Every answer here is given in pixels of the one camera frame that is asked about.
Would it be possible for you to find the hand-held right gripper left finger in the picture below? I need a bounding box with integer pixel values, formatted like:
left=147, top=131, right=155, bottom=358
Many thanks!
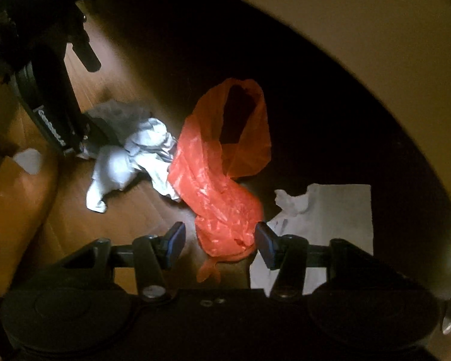
left=58, top=222, right=186, bottom=303

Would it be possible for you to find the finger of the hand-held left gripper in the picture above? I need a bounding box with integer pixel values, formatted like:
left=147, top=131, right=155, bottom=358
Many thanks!
left=71, top=38, right=101, bottom=73

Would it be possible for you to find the white crumpled tissue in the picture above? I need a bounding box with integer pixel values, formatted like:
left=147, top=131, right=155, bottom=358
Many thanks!
left=86, top=145, right=136, bottom=214

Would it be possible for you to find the white paper sheet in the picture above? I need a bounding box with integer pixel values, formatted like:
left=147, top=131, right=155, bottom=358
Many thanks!
left=250, top=184, right=374, bottom=296

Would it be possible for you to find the white blue printed wrapper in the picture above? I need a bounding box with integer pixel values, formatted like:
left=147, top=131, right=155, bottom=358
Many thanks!
left=83, top=101, right=183, bottom=202

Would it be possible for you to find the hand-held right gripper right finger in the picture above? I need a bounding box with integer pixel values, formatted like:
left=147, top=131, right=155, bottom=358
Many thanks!
left=255, top=222, right=378, bottom=302

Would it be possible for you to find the beige bed base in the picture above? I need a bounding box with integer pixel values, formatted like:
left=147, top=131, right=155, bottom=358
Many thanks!
left=161, top=0, right=451, bottom=282

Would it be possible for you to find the white paper scrap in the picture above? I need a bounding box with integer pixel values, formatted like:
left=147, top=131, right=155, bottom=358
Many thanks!
left=13, top=148, right=43, bottom=175

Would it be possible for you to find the red plastic bag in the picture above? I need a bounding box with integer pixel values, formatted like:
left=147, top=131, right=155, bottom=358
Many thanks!
left=167, top=78, right=273, bottom=282

